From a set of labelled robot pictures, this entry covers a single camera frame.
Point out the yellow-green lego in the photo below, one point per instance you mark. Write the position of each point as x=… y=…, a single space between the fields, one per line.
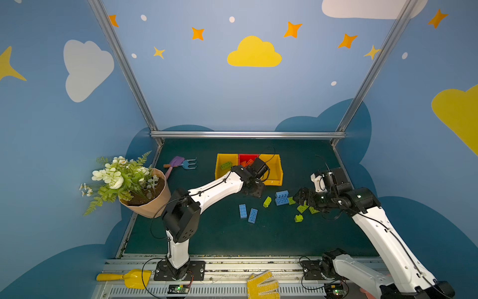
x=267 y=202

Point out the circuit board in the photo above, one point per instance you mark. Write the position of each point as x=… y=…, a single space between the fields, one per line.
x=178 y=289
x=334 y=291

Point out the left circuit board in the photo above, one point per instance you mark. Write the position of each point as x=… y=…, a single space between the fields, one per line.
x=178 y=289

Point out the green lego upside-down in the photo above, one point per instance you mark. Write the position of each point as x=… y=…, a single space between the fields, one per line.
x=226 y=165

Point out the blue lego upside-down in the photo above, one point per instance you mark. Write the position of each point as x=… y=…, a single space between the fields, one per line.
x=252 y=216

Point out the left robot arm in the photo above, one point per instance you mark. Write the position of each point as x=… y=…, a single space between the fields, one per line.
x=181 y=214

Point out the flower pot with plant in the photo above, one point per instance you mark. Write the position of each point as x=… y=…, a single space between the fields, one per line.
x=144 y=190

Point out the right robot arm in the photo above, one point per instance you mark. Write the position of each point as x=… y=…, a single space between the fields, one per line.
x=408 y=279

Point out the green lego far right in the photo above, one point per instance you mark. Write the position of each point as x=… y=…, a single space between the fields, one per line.
x=313 y=210

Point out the light blue lego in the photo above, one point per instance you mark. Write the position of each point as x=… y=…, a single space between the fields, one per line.
x=282 y=194

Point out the blue toy rake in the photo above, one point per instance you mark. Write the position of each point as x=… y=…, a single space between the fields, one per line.
x=189 y=164

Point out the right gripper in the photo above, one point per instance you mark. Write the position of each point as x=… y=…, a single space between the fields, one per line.
x=308 y=196

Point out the red bin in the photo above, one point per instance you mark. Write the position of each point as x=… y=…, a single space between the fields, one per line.
x=243 y=158

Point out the yellow bin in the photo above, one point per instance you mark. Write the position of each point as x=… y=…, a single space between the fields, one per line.
x=275 y=175
x=221 y=159

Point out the right circuit board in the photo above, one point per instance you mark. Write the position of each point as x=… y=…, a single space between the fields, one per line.
x=334 y=291

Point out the purple toy shovel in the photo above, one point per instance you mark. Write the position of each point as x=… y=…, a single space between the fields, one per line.
x=175 y=162

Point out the yellow toy shovel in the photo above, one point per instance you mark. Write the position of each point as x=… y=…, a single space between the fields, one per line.
x=134 y=279

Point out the long green lego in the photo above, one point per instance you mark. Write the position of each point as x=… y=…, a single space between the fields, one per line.
x=302 y=208

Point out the blue lego studs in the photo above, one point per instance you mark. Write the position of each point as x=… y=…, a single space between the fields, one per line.
x=243 y=211

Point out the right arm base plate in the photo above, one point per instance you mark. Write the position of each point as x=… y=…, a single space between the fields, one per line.
x=319 y=270

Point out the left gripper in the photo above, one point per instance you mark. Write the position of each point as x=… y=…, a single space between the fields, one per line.
x=255 y=168

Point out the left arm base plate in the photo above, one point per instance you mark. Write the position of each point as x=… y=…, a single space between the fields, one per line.
x=191 y=270

